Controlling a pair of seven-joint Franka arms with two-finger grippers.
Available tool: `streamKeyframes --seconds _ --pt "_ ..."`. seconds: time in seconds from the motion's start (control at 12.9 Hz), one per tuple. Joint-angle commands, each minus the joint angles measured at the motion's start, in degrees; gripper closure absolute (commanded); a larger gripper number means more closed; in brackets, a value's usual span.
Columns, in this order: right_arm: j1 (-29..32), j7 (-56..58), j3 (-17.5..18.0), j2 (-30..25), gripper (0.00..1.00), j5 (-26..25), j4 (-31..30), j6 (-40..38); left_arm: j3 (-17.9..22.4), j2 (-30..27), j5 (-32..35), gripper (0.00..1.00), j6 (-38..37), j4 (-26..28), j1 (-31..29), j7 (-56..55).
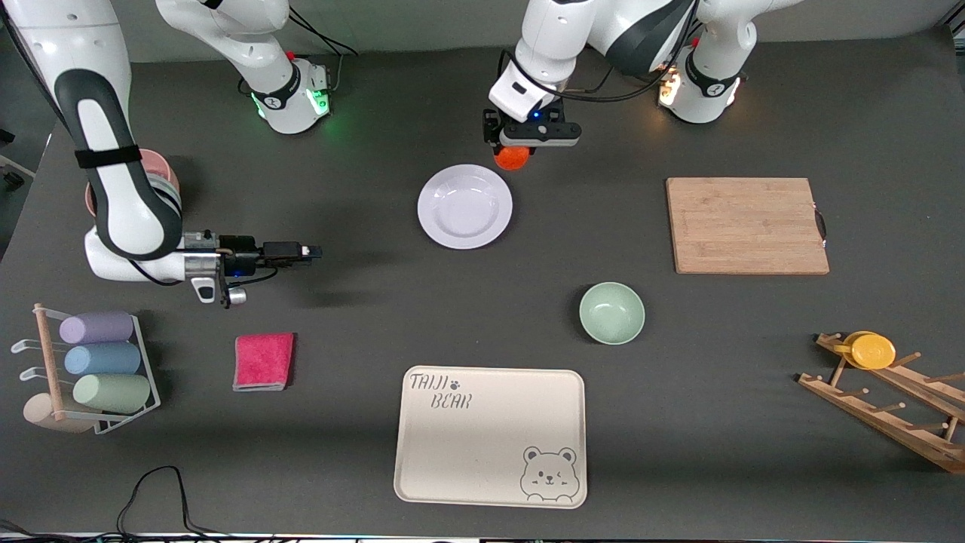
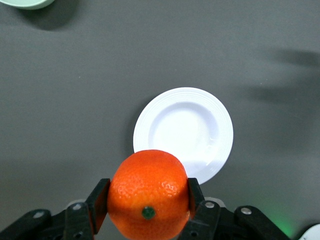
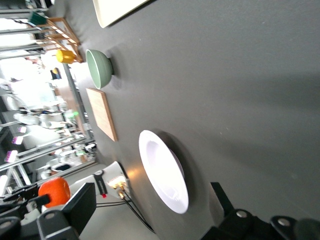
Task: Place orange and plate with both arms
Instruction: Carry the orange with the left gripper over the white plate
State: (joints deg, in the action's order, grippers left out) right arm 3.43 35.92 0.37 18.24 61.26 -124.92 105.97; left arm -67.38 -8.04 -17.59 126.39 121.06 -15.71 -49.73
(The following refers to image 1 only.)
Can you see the yellow mug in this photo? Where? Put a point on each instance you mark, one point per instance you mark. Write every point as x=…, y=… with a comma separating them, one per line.
x=873, y=351

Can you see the pink folded cloth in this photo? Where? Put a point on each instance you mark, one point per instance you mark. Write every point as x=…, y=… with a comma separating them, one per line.
x=263, y=360

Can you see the white round plate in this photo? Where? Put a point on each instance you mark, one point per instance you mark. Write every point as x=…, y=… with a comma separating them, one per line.
x=464, y=206

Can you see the pink bowl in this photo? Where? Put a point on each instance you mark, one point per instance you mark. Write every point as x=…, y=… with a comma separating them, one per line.
x=162, y=162

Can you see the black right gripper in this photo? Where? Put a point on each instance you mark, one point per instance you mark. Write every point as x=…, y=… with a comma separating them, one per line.
x=240, y=249

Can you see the blue cup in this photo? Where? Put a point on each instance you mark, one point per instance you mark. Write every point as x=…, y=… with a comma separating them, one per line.
x=104, y=359

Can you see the wooden peg drying rack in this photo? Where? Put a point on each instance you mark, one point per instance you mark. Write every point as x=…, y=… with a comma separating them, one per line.
x=882, y=411

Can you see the wooden cutting board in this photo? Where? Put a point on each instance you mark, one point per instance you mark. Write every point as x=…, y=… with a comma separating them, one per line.
x=742, y=226

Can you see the pale green bowl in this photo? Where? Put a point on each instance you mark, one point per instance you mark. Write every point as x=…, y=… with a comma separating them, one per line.
x=611, y=313

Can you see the beige cup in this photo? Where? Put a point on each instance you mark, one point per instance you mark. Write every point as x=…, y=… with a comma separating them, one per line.
x=38, y=411

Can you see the cream bear print tray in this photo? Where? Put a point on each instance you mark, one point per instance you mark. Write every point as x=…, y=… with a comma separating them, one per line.
x=482, y=445

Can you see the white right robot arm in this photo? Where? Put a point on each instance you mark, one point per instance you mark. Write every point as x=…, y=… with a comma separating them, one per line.
x=113, y=188

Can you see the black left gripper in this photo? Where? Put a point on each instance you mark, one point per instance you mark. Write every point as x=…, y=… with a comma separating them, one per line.
x=491, y=128

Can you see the purple cup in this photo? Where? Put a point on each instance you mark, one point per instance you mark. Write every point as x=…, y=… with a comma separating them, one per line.
x=98, y=327

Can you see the orange fruit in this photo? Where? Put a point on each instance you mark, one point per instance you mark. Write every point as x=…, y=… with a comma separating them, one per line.
x=513, y=158

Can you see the green cup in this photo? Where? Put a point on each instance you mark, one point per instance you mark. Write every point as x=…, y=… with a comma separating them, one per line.
x=113, y=392

